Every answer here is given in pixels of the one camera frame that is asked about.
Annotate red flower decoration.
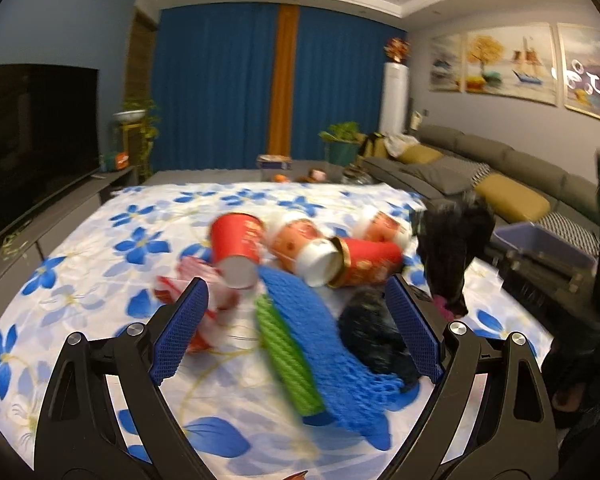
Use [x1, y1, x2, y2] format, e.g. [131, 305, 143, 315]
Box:
[383, 36, 412, 64]

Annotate large yellow cushion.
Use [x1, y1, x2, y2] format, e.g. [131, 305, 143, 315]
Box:
[474, 174, 552, 222]

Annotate orange curtain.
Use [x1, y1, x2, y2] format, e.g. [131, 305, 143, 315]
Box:
[268, 4, 302, 157]

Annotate small houndstooth cushion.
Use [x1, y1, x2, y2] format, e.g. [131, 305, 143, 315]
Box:
[471, 161, 494, 187]

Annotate grey sofa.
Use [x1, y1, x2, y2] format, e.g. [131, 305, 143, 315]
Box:
[359, 124, 600, 263]

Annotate large houndstooth cushion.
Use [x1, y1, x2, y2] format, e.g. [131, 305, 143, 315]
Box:
[534, 211, 600, 257]

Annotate glass jar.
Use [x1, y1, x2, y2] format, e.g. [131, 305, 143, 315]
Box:
[341, 164, 377, 189]

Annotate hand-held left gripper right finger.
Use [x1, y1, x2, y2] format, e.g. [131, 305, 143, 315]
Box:
[380, 275, 563, 480]

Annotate white standing air conditioner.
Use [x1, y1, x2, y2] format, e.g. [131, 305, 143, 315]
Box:
[378, 62, 412, 136]

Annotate orange and white paper cup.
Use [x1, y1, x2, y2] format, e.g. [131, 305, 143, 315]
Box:
[269, 211, 342, 288]
[355, 207, 412, 251]

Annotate dark television cabinet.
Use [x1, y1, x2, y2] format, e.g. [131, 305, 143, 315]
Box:
[0, 166, 137, 306]

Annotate purple framed painting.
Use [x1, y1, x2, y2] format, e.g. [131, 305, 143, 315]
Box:
[556, 22, 600, 127]

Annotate white cloth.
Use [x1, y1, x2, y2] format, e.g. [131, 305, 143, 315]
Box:
[384, 134, 422, 157]

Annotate grey plastic bin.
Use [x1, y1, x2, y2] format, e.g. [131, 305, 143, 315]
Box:
[492, 221, 598, 286]

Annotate blue floral blanket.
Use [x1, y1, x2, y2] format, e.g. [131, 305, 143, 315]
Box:
[0, 181, 556, 480]

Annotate wooden plant stand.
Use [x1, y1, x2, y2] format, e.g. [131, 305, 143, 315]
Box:
[121, 122, 154, 177]

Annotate small yellow cushion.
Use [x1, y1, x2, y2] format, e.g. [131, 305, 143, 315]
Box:
[396, 145, 444, 166]

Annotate green foam net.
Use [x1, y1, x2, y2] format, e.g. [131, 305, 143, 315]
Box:
[252, 292, 327, 418]

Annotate small landscape painting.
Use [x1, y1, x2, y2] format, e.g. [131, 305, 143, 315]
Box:
[429, 33, 464, 93]

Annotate grey coffee table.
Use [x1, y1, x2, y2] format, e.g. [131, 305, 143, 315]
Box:
[144, 159, 366, 188]

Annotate red and white wrapper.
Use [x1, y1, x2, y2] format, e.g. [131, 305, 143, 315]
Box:
[152, 255, 248, 356]

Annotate blue box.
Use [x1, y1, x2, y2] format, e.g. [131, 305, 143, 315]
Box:
[256, 154, 293, 171]

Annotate blue foam net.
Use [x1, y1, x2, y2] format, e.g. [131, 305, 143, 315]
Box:
[257, 265, 421, 451]

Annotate plant in white bowl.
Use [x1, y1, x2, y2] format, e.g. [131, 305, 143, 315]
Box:
[111, 99, 162, 171]

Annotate black television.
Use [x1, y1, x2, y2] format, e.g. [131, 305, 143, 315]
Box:
[0, 62, 102, 257]

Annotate plant in green pot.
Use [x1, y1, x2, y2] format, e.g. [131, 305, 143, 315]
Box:
[319, 121, 364, 167]

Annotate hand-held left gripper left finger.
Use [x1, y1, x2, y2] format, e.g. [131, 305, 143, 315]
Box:
[32, 277, 210, 480]

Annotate red paper cup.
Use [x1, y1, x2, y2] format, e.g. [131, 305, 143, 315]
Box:
[327, 236, 405, 290]
[210, 212, 266, 290]

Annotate blue curtain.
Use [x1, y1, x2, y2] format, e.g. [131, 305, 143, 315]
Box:
[151, 2, 282, 172]
[291, 7, 412, 162]

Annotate grey cushion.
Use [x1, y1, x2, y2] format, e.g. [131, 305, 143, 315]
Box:
[404, 156, 482, 197]

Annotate sailboat and tree painting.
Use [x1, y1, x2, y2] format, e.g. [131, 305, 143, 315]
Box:
[461, 23, 559, 107]

